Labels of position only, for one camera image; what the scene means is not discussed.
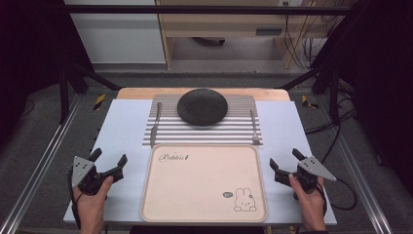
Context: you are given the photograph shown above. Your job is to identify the black metal frame leg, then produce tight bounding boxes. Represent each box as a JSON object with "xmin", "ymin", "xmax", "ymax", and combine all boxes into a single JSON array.
[
  {"xmin": 57, "ymin": 59, "xmax": 123, "ymax": 125},
  {"xmin": 278, "ymin": 62, "xmax": 344, "ymax": 127}
]

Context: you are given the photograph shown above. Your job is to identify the black horizontal frame bar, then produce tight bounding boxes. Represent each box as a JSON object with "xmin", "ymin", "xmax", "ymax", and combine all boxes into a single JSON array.
[{"xmin": 63, "ymin": 4, "xmax": 353, "ymax": 16}]

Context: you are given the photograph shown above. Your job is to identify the white cabinet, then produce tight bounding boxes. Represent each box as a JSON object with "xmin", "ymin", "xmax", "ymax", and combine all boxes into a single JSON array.
[{"xmin": 63, "ymin": 0, "xmax": 167, "ymax": 64}]

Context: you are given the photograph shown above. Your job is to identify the black chair base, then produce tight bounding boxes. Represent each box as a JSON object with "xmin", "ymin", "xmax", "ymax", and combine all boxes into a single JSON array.
[{"xmin": 191, "ymin": 36, "xmax": 226, "ymax": 47}]

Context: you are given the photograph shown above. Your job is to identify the striped placemat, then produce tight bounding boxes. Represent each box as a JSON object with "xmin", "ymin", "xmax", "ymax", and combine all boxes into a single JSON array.
[{"xmin": 141, "ymin": 94, "xmax": 264, "ymax": 146}]

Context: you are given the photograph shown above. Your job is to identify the silver fork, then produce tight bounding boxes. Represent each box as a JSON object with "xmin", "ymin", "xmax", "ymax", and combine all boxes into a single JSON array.
[{"xmin": 249, "ymin": 108, "xmax": 262, "ymax": 146}]

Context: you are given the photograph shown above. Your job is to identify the beige tray with rabbit print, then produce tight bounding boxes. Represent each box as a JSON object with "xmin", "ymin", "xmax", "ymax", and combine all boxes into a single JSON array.
[{"xmin": 139, "ymin": 143, "xmax": 269, "ymax": 224}]

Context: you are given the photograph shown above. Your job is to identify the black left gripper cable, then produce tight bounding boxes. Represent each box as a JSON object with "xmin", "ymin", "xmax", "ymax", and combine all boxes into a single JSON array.
[{"xmin": 66, "ymin": 168, "xmax": 82, "ymax": 230}]

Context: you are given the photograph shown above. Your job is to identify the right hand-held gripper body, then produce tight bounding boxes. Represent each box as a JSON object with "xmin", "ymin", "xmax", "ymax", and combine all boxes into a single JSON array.
[{"xmin": 291, "ymin": 156, "xmax": 338, "ymax": 192}]

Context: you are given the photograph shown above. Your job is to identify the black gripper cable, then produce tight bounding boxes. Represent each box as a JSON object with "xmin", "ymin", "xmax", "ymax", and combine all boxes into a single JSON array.
[
  {"xmin": 66, "ymin": 168, "xmax": 82, "ymax": 230},
  {"xmin": 319, "ymin": 176, "xmax": 358, "ymax": 215}
]

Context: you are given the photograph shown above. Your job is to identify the silver table knife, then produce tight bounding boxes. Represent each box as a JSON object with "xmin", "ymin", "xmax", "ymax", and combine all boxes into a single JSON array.
[{"xmin": 149, "ymin": 101, "xmax": 163, "ymax": 149}]

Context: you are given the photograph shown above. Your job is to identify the black floor cables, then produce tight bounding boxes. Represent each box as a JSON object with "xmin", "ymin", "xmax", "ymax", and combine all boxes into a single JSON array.
[{"xmin": 304, "ymin": 82, "xmax": 358, "ymax": 165}]

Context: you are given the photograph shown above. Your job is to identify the light wooden desk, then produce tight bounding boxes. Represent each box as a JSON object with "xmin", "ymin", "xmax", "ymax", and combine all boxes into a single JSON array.
[{"xmin": 155, "ymin": 0, "xmax": 358, "ymax": 70}]

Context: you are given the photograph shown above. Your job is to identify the yellow black tape marker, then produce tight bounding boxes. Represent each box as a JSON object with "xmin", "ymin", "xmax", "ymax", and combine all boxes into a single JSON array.
[
  {"xmin": 301, "ymin": 95, "xmax": 319, "ymax": 110},
  {"xmin": 93, "ymin": 94, "xmax": 107, "ymax": 111}
]

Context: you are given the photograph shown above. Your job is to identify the person's right hand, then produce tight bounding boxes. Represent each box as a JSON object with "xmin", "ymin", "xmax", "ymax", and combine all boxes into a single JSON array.
[{"xmin": 288, "ymin": 174, "xmax": 326, "ymax": 214}]

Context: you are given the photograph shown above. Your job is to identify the hanging black cables bundle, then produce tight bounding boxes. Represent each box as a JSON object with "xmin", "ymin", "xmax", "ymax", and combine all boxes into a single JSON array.
[{"xmin": 282, "ymin": 1, "xmax": 327, "ymax": 70}]

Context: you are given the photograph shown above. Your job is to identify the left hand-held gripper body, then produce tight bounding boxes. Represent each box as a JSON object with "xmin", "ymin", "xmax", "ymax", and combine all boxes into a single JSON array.
[{"xmin": 71, "ymin": 156, "xmax": 106, "ymax": 196}]

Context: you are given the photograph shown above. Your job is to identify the person's left hand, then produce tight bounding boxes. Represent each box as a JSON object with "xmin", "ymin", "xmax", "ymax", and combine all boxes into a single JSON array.
[{"xmin": 73, "ymin": 176, "xmax": 114, "ymax": 211}]

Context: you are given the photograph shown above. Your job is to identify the person's dark clothing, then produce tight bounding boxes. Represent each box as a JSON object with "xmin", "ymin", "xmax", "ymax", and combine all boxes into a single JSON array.
[{"xmin": 129, "ymin": 225, "xmax": 266, "ymax": 234}]

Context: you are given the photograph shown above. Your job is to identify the grey desk handle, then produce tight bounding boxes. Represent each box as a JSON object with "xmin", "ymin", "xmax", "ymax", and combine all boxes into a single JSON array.
[{"xmin": 255, "ymin": 27, "xmax": 283, "ymax": 36}]

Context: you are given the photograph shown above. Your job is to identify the black textured plate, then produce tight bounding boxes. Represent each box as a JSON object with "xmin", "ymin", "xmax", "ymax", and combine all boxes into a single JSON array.
[{"xmin": 176, "ymin": 88, "xmax": 229, "ymax": 127}]

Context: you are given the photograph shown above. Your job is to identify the black curtain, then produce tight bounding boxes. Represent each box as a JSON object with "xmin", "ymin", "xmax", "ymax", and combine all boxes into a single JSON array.
[
  {"xmin": 0, "ymin": 0, "xmax": 95, "ymax": 147},
  {"xmin": 310, "ymin": 0, "xmax": 413, "ymax": 188}
]

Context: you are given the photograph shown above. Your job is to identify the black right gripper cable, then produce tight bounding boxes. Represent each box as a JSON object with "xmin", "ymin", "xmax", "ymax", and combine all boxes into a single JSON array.
[{"xmin": 319, "ymin": 176, "xmax": 358, "ymax": 215}]

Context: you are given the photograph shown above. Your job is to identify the aluminium rail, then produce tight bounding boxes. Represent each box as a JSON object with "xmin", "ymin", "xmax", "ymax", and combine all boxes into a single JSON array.
[
  {"xmin": 316, "ymin": 97, "xmax": 394, "ymax": 234},
  {"xmin": 0, "ymin": 94, "xmax": 83, "ymax": 234}
]

